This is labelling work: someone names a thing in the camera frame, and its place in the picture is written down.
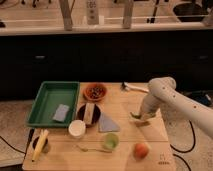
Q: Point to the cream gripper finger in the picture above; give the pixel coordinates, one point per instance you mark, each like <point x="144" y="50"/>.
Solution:
<point x="140" y="123"/>

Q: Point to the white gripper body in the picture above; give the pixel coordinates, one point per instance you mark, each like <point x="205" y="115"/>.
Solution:
<point x="147" y="111"/>

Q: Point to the green pepper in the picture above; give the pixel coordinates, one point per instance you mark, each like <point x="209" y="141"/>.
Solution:
<point x="136" y="116"/>

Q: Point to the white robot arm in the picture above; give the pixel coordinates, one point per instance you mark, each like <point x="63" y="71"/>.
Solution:
<point x="164" y="90"/>

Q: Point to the green plastic cup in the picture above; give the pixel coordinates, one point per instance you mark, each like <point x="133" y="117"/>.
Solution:
<point x="110" y="141"/>

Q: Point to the white cup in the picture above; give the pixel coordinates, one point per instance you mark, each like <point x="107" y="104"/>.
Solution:
<point x="77" y="129"/>

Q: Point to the small dark cup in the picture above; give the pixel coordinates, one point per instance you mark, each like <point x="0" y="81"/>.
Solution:
<point x="46" y="147"/>

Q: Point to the orange fruit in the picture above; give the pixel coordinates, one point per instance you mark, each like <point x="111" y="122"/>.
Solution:
<point x="140" y="150"/>

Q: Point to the grey blue triangular cloth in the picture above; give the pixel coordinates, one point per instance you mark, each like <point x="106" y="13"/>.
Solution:
<point x="106" y="124"/>

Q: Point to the wooden board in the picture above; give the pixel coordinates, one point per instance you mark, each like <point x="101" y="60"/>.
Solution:
<point x="117" y="104"/>

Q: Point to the beige block in bowl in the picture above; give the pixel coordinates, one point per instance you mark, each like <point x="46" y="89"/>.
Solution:
<point x="88" y="114"/>

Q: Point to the orange bowl with beans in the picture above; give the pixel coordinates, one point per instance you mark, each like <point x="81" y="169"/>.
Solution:
<point x="95" y="92"/>

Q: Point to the dark blue object on floor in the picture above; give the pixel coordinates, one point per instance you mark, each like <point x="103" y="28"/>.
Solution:
<point x="203" y="98"/>

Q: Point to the dark brown bowl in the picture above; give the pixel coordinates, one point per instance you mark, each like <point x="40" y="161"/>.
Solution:
<point x="96" y="114"/>

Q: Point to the gold spoon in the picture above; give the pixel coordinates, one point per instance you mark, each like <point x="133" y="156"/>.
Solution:
<point x="92" y="149"/>

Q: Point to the blue sponge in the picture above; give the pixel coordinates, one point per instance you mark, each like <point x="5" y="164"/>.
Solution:
<point x="61" y="113"/>

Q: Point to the green plastic tray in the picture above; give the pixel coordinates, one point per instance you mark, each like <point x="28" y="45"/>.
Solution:
<point x="50" y="96"/>

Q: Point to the yellow banana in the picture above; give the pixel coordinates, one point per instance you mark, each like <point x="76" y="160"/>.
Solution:
<point x="40" y="143"/>

